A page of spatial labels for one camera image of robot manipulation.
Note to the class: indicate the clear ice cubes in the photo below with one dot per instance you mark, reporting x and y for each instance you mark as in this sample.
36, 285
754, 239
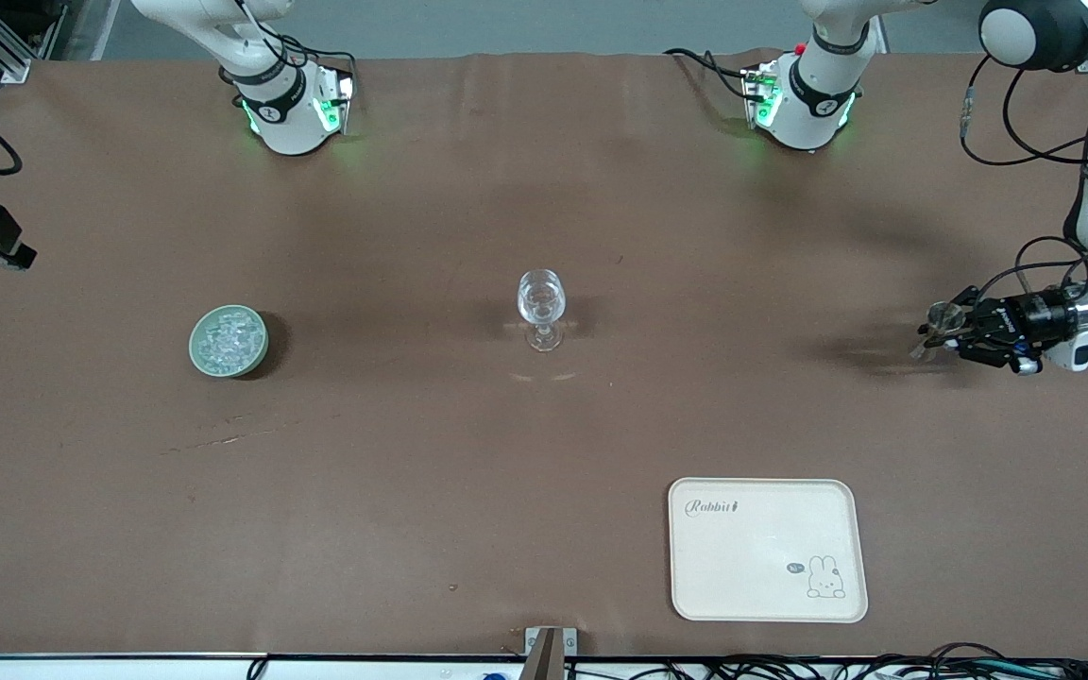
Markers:
229, 338

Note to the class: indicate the cream rabbit print tray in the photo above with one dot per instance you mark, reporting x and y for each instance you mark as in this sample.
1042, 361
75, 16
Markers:
752, 567

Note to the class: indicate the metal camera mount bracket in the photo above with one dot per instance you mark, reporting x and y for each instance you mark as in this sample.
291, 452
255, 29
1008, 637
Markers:
549, 656

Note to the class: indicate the clear wine glass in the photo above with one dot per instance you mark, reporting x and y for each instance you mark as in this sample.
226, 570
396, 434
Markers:
541, 297

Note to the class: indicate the brown table mat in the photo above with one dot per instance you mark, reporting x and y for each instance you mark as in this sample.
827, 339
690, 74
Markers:
412, 472

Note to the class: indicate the green round bowl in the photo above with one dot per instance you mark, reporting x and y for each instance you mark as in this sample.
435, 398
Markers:
195, 351

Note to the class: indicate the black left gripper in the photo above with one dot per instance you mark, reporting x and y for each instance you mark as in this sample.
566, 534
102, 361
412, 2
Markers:
1038, 314

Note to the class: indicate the metal jigger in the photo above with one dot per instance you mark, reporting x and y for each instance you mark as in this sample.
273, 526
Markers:
945, 316

